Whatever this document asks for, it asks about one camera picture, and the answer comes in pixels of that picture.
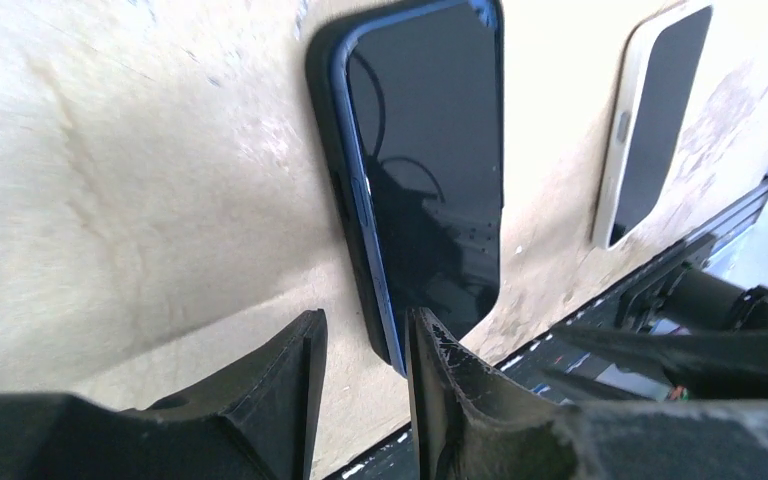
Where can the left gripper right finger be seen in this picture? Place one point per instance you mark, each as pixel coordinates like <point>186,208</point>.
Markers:
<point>470,421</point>

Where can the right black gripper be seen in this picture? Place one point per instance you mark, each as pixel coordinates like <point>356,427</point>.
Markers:
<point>711,366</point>

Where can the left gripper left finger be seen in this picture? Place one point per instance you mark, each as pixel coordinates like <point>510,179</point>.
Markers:
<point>253,419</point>

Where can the beige cased smartphone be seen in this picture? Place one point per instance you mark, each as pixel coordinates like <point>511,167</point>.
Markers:
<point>658,71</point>

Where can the black phone case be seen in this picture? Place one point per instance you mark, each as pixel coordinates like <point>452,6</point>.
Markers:
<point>331,132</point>

